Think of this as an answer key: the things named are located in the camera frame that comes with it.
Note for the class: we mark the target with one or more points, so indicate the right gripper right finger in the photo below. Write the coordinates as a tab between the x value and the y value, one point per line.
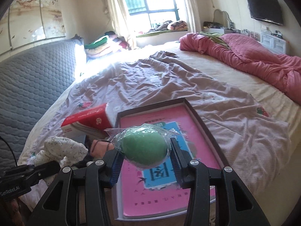
235	205

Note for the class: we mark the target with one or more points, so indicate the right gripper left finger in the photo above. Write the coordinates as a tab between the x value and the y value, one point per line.
77	197

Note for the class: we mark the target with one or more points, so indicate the white floral scrunchie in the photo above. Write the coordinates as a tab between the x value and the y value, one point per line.
65	151

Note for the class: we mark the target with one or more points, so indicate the green sponge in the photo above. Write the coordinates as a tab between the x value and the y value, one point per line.
146	146

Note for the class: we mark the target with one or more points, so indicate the pink rolled towel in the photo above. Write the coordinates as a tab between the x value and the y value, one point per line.
99	148

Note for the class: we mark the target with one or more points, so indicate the dark shallow tray box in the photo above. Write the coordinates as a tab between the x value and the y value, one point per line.
188	145

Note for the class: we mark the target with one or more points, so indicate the red white tissue box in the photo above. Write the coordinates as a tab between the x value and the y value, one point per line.
91	122

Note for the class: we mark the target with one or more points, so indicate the pink Chinese workbook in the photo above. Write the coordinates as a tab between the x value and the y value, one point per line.
150	192

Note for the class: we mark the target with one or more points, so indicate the lilac wrinkled bed sheet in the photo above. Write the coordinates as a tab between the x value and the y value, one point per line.
256	146

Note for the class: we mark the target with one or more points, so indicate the grey quilted headboard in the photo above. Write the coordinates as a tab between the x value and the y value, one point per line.
31	81

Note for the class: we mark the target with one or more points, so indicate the stack of folded blankets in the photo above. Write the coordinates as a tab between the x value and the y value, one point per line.
107	44

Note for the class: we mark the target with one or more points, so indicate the pink quilted comforter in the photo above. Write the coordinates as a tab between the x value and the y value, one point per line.
245	54

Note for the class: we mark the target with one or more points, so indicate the white drawer cabinet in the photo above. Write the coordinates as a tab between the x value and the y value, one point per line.
274	44

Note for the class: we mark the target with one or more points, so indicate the bedding pile on windowsill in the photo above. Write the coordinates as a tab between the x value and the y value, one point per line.
170	26

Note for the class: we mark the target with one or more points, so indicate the cream window curtain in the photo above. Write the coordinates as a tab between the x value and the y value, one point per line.
121	21

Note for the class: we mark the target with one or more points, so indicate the vanity mirror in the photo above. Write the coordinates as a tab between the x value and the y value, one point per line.
223	18

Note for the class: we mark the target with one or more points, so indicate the floral wall painting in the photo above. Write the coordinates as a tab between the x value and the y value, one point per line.
28	21

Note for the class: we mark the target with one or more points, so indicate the black wall television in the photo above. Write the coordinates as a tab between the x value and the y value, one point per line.
266	10

